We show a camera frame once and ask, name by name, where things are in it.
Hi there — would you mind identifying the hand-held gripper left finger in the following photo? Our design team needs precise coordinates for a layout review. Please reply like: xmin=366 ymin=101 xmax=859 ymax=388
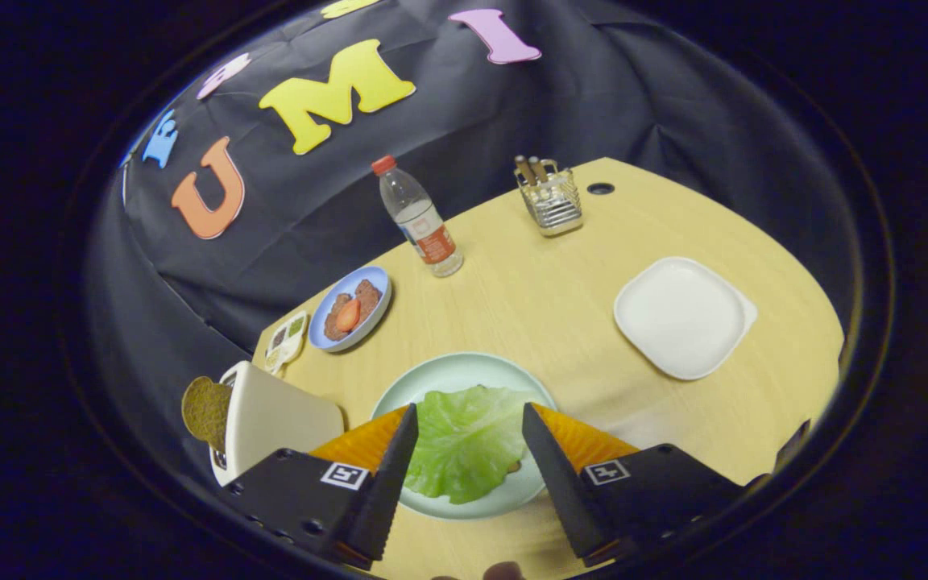
xmin=225 ymin=404 xmax=420 ymax=571

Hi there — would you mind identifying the white square plate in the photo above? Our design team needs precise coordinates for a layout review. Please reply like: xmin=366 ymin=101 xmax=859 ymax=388
xmin=614 ymin=257 xmax=758 ymax=381

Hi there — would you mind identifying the clear plastic water bottle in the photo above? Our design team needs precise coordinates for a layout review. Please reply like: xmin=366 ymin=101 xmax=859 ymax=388
xmin=371 ymin=155 xmax=465 ymax=279

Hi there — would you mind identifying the blue round plate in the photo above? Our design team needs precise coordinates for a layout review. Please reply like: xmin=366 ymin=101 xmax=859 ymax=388
xmin=309 ymin=266 xmax=392 ymax=354

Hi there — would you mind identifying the brown meat patty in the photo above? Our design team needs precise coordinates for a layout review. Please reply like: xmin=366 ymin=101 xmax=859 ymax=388
xmin=325 ymin=293 xmax=352 ymax=341
xmin=354 ymin=280 xmax=382 ymax=319

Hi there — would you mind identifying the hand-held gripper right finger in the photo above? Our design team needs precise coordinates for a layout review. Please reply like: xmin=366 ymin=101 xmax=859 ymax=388
xmin=522 ymin=403 xmax=755 ymax=568

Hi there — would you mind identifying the white toaster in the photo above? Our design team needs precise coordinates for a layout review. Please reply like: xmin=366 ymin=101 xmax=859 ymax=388
xmin=210 ymin=361 xmax=346 ymax=487

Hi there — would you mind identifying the white divided seasoning tray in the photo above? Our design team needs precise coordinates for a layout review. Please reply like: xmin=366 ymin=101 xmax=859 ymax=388
xmin=265 ymin=311 xmax=309 ymax=375

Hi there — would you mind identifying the green lettuce leaf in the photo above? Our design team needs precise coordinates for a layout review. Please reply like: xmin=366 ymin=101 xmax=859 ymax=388
xmin=404 ymin=385 xmax=541 ymax=506

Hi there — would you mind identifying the metal wire utensil holder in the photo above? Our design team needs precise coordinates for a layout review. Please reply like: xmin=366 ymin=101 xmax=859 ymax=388
xmin=515 ymin=165 xmax=584 ymax=237

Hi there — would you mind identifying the pale green round plate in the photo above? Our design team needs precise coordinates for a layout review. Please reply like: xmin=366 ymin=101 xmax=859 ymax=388
xmin=371 ymin=352 xmax=559 ymax=520

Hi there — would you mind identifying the toasted bread slice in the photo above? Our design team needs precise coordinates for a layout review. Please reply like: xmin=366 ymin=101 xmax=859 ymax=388
xmin=181 ymin=376 xmax=233 ymax=454

